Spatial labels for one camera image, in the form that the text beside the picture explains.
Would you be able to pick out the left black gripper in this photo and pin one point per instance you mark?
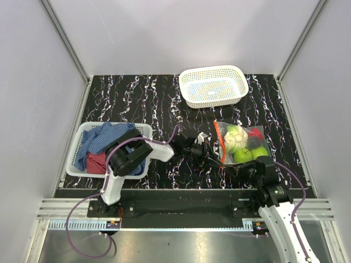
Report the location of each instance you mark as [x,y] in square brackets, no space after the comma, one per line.
[207,153]

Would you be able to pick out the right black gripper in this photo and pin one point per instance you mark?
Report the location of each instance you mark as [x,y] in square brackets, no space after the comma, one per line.
[240,170]

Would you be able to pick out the clear zip top bag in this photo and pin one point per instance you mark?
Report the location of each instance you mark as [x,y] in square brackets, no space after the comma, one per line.
[221,130]

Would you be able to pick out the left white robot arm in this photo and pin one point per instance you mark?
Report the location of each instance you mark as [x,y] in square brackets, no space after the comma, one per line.
[126,154]

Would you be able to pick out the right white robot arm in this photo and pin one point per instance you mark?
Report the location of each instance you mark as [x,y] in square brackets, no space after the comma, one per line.
[273,202]

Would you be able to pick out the fake green apple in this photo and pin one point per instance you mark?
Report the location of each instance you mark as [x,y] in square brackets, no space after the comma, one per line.
[258,152]
[243,155]

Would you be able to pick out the fake green white cabbage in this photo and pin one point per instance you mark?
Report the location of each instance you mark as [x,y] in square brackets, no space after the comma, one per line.
[235,138]

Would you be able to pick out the fake dark purple fruit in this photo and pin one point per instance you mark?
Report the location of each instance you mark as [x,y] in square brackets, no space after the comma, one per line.
[253,143]

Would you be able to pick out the white perforated plastic basket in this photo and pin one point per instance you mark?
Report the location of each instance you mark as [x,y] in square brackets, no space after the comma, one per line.
[213,86]

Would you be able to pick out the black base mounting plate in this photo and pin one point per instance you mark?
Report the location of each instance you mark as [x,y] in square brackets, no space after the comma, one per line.
[177,209]

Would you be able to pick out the dark red cloth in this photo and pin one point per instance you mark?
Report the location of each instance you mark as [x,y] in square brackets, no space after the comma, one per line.
[95,164]

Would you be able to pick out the blue checkered cloth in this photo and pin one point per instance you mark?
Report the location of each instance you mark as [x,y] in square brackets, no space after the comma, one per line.
[96,140]

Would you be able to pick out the white laundry basket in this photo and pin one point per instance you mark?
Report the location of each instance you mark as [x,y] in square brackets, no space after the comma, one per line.
[144,129]

